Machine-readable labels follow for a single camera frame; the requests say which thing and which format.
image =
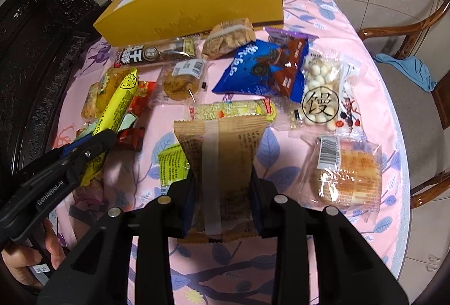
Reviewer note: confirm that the orange bread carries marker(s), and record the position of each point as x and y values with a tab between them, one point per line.
345	173

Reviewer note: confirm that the left hand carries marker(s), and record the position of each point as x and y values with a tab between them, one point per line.
18	258

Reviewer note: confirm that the purple snack packet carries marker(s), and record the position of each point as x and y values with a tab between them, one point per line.
282	37

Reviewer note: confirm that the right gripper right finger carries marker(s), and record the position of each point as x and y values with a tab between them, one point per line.
348	270

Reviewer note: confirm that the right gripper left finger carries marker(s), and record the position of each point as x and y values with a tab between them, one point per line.
96	270

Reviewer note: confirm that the wooden chair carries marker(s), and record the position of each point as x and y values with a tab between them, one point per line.
424	115

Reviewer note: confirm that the pink floral tablecloth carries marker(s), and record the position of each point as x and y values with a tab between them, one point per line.
240	271

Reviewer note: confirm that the white ball snack bag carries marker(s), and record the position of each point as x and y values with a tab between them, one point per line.
329	105

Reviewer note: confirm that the lime green snack packet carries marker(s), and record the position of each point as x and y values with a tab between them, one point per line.
173	166

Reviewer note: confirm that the round pastry clear wrap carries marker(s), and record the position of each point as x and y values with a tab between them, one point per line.
181	83

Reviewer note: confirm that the blue cookie snack bag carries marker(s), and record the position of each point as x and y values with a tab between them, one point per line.
266	69

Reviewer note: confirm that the yellow cake clear packet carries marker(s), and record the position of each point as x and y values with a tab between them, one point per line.
101	92

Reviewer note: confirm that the brown paper cracker packet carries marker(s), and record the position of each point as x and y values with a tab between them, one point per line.
221	153

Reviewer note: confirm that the tan peanut snack packet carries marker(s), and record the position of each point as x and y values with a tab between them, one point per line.
226	37

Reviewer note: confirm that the dark carved wooden furniture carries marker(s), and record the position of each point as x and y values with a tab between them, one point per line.
40	42

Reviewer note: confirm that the red biscuit packet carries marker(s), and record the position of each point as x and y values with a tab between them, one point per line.
141	98

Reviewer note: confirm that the black long sausage packet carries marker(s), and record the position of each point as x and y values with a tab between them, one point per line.
156	53

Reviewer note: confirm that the blue cloth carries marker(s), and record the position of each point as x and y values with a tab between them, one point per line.
412	68

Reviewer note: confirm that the dark red candy bar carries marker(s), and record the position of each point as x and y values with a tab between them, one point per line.
130	139

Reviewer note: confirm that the green rice cracker bar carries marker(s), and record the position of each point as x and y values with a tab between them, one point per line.
212	111

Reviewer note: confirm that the yellow cheese stick packet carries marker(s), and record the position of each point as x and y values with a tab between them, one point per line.
111	119

